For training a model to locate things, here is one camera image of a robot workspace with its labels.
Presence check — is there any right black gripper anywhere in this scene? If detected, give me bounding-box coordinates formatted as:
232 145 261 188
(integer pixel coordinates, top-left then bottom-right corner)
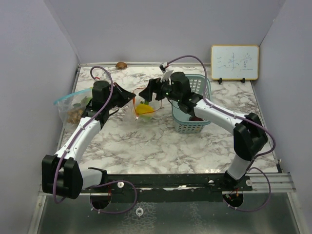
139 75 181 103

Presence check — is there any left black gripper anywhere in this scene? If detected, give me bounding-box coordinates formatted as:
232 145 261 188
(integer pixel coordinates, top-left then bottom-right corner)
105 82 136 110

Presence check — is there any clear orange-zipper bag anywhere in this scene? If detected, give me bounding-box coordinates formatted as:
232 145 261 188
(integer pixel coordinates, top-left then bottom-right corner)
132 87 163 122

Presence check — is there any tan brown mushroom toy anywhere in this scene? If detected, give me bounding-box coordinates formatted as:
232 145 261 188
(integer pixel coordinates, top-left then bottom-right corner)
115 61 128 69

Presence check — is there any green ring toy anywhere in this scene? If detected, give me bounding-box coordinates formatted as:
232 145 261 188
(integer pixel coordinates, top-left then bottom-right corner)
73 97 92 108

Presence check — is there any brown longan bunch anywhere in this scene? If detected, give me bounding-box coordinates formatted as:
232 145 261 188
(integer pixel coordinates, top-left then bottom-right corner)
67 109 83 124

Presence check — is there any clear blue-zipper bag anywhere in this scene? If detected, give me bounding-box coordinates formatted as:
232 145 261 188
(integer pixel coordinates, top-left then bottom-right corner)
54 87 92 133

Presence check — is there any dark red apple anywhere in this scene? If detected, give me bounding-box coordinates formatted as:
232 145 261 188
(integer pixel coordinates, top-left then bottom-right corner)
189 117 203 121

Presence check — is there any green round fruit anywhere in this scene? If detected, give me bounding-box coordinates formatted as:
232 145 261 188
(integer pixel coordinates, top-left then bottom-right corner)
140 113 154 122

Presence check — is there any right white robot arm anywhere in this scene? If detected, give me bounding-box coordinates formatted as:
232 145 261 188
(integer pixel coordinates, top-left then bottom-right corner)
139 72 268 191

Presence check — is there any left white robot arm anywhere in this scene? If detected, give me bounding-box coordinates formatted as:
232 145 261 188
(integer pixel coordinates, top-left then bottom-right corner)
41 81 135 199

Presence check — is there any light blue plastic basket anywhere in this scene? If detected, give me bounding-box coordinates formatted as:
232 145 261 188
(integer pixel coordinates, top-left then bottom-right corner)
171 74 212 134

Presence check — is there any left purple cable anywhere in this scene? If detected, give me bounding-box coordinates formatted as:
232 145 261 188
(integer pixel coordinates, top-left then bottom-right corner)
52 66 115 204

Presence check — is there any purple cable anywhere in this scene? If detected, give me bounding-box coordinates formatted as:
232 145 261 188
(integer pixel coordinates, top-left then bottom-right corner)
52 66 115 204
165 55 276 212

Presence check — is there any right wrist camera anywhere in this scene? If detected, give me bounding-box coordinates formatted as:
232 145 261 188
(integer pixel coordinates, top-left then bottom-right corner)
159 62 174 82

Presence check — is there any white board wooden frame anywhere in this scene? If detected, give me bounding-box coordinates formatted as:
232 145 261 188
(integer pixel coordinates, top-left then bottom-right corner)
211 44 259 83

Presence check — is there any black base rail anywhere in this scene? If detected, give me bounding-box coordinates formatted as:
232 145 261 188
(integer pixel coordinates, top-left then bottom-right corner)
82 174 252 203

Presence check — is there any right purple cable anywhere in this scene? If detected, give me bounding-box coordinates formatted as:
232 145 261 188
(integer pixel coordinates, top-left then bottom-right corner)
165 55 276 212

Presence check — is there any aluminium frame rail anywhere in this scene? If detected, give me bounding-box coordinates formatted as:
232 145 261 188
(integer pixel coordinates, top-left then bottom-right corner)
39 172 297 195

